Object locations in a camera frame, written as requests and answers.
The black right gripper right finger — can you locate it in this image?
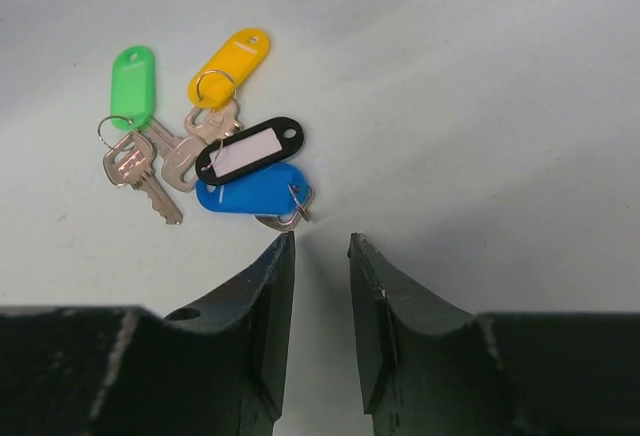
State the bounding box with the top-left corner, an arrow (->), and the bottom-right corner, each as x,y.
348,233 -> 639,435

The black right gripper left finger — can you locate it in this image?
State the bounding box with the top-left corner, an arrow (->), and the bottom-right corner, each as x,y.
1,233 -> 295,435

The blue tag key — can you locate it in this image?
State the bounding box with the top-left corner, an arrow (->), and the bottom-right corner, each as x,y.
195,163 -> 314,232

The black tag key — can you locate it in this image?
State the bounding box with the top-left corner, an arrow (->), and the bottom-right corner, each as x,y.
142,116 -> 305,193

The loose yellow tag key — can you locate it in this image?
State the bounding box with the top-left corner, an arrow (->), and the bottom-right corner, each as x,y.
184,28 -> 271,143

